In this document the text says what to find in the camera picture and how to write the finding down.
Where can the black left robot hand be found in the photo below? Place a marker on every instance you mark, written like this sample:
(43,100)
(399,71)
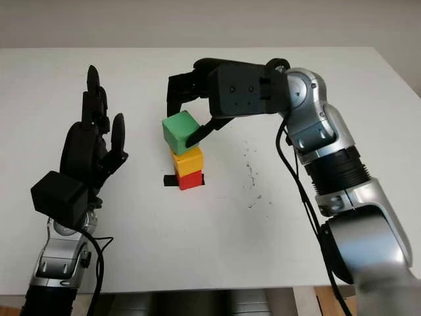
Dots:
(80,151)

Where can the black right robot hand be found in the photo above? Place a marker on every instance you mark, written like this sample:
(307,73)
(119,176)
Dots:
(187,89)

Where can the green wooden cube block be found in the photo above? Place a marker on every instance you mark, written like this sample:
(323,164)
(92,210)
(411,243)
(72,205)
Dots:
(179,128)

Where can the yellow wooden cube block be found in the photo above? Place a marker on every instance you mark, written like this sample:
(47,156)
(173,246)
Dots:
(190,161)

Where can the red wooden cube block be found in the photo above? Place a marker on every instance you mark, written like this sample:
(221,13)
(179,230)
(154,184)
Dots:
(189,180)

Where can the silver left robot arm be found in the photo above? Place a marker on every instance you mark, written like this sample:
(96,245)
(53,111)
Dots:
(56,260)

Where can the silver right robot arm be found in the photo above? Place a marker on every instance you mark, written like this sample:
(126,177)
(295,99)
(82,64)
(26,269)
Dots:
(342,171)

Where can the black tape strip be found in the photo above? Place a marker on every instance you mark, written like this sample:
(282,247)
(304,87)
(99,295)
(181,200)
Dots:
(170,181)

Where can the white table leg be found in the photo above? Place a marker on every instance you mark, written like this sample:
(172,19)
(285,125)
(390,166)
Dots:
(306,301)

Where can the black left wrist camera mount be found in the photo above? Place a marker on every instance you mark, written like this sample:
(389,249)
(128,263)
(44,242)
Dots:
(59,197)

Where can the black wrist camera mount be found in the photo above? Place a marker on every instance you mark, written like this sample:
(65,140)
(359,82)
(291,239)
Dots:
(243,92)
(59,197)

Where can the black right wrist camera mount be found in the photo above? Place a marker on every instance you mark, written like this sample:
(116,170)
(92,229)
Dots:
(243,92)

